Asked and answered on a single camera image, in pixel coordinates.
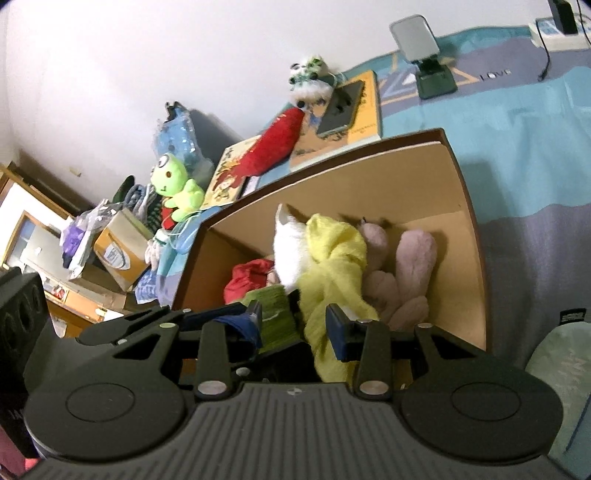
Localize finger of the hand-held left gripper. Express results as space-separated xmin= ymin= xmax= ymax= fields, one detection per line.
xmin=76 ymin=305 xmax=250 ymax=347

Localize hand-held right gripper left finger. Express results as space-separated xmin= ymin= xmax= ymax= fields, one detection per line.
xmin=108 ymin=302 xmax=265 ymax=401

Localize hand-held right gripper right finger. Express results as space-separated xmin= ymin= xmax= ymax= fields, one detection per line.
xmin=324 ymin=304 xmax=469 ymax=400

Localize red cloth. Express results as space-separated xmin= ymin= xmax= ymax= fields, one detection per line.
xmin=224 ymin=258 xmax=278 ymax=305

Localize black soft toy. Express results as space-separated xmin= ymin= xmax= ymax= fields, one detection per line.
xmin=240 ymin=342 xmax=320 ymax=384

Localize yellow cloth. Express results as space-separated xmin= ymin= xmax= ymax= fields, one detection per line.
xmin=295 ymin=213 xmax=380 ymax=384

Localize white plush toy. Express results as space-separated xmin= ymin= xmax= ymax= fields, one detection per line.
xmin=272 ymin=203 xmax=315 ymax=291

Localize mauve plush rabbit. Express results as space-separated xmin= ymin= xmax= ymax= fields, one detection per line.
xmin=358 ymin=220 xmax=438 ymax=333

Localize brown cardboard box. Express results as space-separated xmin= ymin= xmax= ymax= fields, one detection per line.
xmin=172 ymin=128 xmax=489 ymax=386

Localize mint green cloth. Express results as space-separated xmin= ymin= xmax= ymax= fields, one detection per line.
xmin=525 ymin=310 xmax=591 ymax=467

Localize wooden shelf unit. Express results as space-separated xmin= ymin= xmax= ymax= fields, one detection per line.
xmin=0 ymin=161 xmax=130 ymax=340

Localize silver laptop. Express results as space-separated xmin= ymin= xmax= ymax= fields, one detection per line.
xmin=18 ymin=224 xmax=70 ymax=278

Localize yellow tissue carton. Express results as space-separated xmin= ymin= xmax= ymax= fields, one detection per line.
xmin=93 ymin=209 xmax=154 ymax=292

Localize purple white plastic bag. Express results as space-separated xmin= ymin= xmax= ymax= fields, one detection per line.
xmin=59 ymin=199 xmax=112 ymax=281

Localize red white doll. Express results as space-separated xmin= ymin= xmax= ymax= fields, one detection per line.
xmin=145 ymin=205 xmax=183 ymax=271

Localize blue white knitted cloth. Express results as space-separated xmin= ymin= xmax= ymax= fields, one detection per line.
xmin=113 ymin=175 xmax=162 ymax=232

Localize colourful picture book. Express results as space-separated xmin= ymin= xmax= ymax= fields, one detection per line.
xmin=202 ymin=136 xmax=264 ymax=208

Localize green frog plush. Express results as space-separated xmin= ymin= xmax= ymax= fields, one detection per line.
xmin=151 ymin=154 xmax=205 ymax=213

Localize red plush toy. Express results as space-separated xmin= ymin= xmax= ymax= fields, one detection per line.
xmin=228 ymin=107 xmax=305 ymax=178

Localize blue packaged plush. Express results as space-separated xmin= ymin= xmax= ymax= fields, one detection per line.
xmin=154 ymin=100 xmax=204 ymax=174

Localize yellow book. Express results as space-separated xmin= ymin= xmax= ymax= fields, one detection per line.
xmin=288 ymin=69 xmax=383 ymax=172

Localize black smartphone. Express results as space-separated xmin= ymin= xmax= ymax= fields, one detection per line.
xmin=316 ymin=79 xmax=365 ymax=138

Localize panda plush toy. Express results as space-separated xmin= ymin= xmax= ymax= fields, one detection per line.
xmin=288 ymin=54 xmax=342 ymax=108

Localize blue purple bed sheet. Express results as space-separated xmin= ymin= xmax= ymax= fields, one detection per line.
xmin=139 ymin=23 xmax=591 ymax=480

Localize white power strip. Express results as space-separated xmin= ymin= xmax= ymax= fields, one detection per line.
xmin=529 ymin=16 xmax=591 ymax=49

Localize black charger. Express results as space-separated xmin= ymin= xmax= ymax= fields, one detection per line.
xmin=549 ymin=0 xmax=580 ymax=35

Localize black cable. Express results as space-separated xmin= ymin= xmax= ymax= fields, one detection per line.
xmin=536 ymin=0 xmax=591 ymax=84

